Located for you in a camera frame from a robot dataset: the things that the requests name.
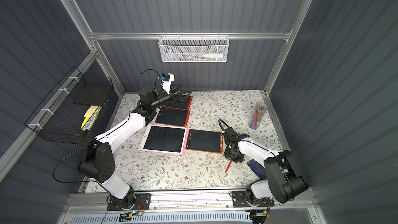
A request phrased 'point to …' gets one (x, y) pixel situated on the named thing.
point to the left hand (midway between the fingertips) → (189, 89)
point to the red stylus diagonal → (230, 163)
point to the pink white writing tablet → (165, 139)
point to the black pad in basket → (90, 94)
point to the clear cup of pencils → (259, 110)
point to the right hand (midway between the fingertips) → (231, 157)
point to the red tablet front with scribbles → (173, 116)
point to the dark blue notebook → (260, 170)
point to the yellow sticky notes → (89, 112)
